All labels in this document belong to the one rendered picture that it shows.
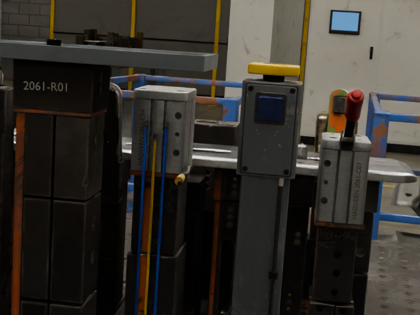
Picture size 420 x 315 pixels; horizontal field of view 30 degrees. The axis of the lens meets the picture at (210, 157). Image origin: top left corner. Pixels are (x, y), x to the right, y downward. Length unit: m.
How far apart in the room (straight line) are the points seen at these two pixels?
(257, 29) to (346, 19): 1.01
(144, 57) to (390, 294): 0.90
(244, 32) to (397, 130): 2.06
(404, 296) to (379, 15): 7.54
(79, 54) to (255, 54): 8.22
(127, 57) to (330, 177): 0.35
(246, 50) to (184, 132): 8.05
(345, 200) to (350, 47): 7.98
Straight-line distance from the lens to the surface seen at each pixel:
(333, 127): 1.41
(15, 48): 0.94
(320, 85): 9.07
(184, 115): 1.09
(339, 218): 1.10
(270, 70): 0.92
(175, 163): 1.10
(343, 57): 9.05
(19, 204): 0.99
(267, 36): 9.08
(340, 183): 1.09
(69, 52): 0.92
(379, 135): 2.99
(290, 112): 0.91
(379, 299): 1.60
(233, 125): 1.43
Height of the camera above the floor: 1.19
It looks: 9 degrees down
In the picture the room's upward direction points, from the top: 4 degrees clockwise
